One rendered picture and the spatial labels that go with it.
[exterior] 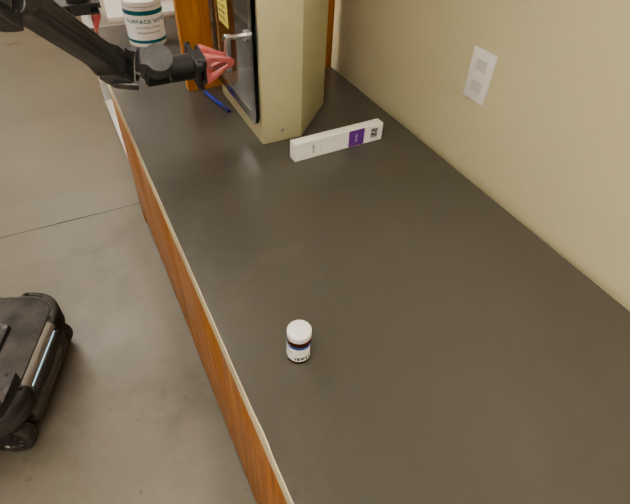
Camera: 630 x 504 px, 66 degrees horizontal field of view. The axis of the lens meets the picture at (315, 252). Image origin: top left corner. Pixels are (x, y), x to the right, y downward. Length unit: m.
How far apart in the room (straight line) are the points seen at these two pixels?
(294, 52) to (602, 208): 0.74
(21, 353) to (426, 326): 1.39
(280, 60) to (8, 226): 1.93
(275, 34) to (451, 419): 0.87
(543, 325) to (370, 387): 0.35
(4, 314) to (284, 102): 1.28
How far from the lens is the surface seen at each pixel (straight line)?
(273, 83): 1.23
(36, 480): 1.90
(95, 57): 1.07
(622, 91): 1.01
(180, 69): 1.18
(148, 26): 1.89
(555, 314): 0.99
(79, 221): 2.70
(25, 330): 1.94
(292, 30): 1.20
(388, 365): 0.81
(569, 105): 1.07
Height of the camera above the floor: 1.61
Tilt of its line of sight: 44 degrees down
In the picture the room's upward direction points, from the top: 3 degrees clockwise
